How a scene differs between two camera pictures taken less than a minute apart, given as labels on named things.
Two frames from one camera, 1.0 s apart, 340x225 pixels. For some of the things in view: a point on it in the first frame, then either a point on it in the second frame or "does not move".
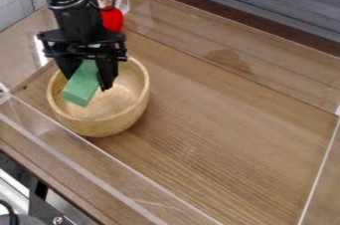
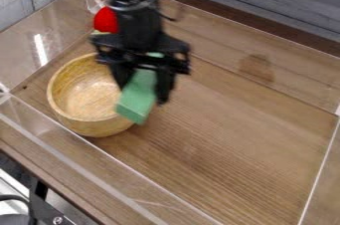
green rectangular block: [83, 85] -> [136, 104]
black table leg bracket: [42, 209] does not move
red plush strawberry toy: [112, 18] does not move
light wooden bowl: [114, 110] does not move
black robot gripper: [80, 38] -> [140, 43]
